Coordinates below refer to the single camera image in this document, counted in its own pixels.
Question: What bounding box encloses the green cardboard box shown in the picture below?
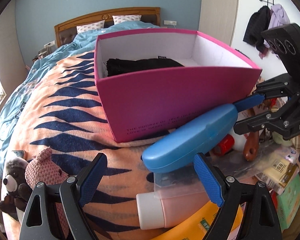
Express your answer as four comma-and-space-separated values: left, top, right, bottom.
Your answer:
276, 174, 300, 230

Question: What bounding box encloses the pink knitted plush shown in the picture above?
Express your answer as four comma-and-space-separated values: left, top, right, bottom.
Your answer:
25, 147, 70, 238

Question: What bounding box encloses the black cloth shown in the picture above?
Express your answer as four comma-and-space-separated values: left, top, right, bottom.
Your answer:
105, 57, 185, 77

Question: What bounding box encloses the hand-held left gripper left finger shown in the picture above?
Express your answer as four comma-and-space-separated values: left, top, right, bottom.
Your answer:
19, 152, 108, 240

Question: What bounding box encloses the nightstand clutter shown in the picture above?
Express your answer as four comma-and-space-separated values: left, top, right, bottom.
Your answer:
32, 49, 50, 63

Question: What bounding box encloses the cream yellow snack packet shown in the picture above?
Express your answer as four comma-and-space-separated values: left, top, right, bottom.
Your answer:
255, 152, 299, 194

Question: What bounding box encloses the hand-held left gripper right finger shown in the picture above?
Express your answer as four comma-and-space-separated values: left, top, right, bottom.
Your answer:
193, 152, 283, 240

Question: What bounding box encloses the lilac jacket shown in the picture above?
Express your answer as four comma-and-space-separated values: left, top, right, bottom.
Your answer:
259, 4, 290, 58

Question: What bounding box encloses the dark brown bear plush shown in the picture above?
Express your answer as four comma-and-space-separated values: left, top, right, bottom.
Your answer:
0, 156, 33, 222

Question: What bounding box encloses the pink cardboard box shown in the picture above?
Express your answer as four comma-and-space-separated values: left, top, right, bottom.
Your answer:
94, 28, 263, 143

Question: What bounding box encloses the white patterned pillow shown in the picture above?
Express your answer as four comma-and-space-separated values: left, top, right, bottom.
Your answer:
112, 15, 142, 25
76, 20, 105, 34

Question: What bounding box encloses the pink bottle white cap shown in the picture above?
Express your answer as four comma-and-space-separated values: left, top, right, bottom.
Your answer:
136, 189, 212, 230

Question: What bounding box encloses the light blue duvet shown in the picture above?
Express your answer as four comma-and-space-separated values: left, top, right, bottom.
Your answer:
0, 21, 160, 173

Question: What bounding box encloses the beige wardrobe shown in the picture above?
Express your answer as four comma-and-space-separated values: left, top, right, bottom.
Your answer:
199, 0, 240, 48
0, 0, 28, 80

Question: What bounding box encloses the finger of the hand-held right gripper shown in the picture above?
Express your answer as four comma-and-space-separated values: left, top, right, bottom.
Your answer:
234, 97, 300, 135
234, 74, 298, 111

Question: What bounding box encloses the red toy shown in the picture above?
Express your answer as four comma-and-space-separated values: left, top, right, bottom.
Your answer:
214, 134, 234, 155

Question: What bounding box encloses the wooden bed headboard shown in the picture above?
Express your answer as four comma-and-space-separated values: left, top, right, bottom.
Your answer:
54, 7, 161, 48

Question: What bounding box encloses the black jacket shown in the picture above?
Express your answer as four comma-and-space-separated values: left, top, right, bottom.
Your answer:
243, 5, 272, 52

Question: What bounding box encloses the orange navy patterned blanket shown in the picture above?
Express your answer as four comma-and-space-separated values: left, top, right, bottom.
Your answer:
1, 50, 240, 240

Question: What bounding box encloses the blue glasses case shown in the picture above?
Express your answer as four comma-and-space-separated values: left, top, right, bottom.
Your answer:
141, 104, 237, 173

